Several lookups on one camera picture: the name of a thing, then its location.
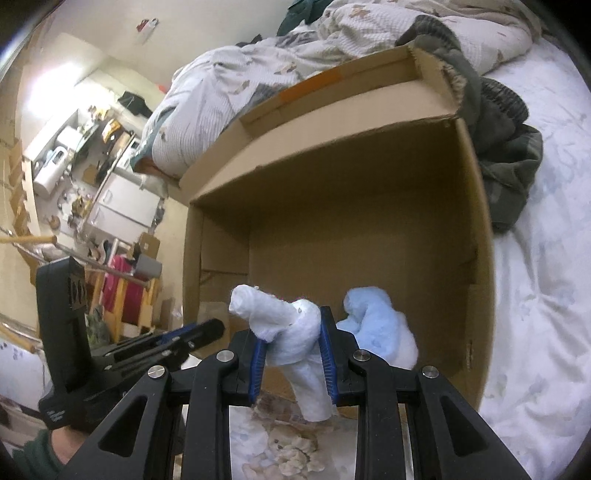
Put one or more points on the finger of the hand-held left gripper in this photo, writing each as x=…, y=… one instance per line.
x=152, y=359
x=194, y=332

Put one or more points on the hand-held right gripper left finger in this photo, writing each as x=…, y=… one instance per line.
x=257, y=371

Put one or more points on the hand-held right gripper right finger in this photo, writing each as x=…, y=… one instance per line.
x=327, y=355

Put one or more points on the white sock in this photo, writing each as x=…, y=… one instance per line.
x=295, y=332

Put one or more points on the light blue fluffy sock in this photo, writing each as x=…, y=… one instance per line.
x=378, y=323

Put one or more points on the cardboard box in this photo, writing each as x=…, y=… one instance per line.
x=351, y=221

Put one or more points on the person's left forearm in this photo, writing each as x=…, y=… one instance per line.
x=44, y=454

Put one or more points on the wooden clothes rack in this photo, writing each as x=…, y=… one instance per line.
x=124, y=318

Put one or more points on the red hanging garment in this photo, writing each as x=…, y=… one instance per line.
x=122, y=290

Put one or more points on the grey small box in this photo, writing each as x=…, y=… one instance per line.
x=148, y=266

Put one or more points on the teddy bear printed blanket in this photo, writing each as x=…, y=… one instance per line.
x=281, y=447

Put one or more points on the white drawer cabinet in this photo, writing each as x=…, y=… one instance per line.
x=122, y=205

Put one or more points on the white kitchen appliance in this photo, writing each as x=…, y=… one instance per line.
x=48, y=170

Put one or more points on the white bed sheet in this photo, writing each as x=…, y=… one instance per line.
x=545, y=286

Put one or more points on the printed white duvet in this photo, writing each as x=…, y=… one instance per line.
x=231, y=87

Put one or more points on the dark green jacket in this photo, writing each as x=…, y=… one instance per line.
x=501, y=138

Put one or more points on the dark teal cloth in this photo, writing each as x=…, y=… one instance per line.
x=300, y=14

